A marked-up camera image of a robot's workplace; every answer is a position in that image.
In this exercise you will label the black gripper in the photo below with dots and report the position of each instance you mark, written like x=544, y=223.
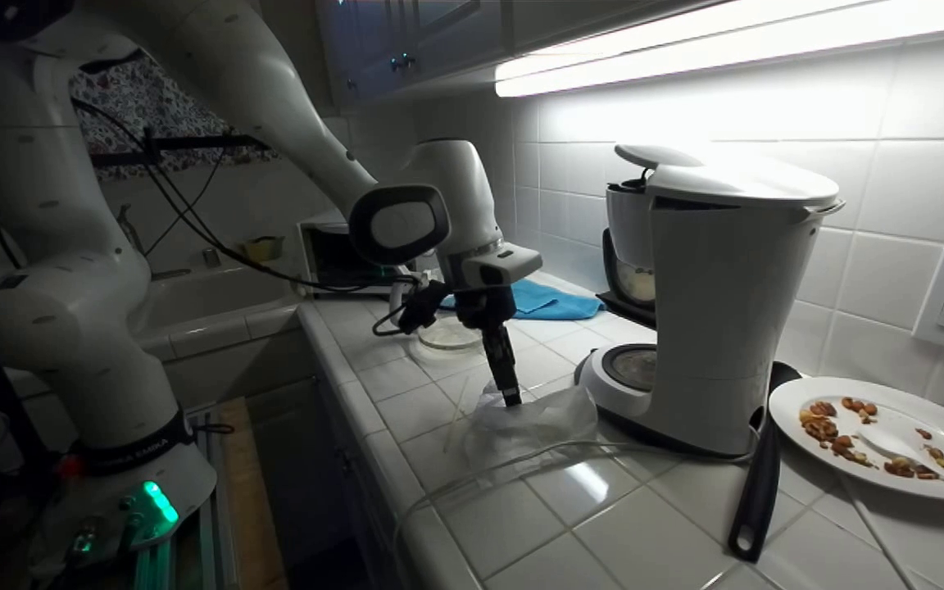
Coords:
x=489, y=309

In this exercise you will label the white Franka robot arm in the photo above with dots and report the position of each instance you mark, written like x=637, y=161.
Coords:
x=66, y=316

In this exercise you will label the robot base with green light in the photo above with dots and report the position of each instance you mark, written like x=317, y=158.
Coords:
x=131, y=509

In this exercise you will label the white coffee maker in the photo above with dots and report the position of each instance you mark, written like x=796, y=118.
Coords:
x=725, y=240

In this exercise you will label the blue cloth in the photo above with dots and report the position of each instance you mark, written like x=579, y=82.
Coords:
x=543, y=302

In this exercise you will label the white toaster oven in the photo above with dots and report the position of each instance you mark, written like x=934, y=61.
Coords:
x=329, y=258

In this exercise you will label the white upper cabinets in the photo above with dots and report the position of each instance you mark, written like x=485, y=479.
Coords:
x=394, y=51

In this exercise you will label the white plate with food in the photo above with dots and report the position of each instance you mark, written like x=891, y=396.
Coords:
x=823, y=418

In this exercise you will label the under-cabinet light strip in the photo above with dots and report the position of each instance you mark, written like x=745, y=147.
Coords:
x=716, y=39

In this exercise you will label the white plastic spoon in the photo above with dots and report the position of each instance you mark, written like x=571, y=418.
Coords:
x=902, y=451

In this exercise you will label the black handled utensil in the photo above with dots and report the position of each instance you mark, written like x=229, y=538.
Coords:
x=757, y=495

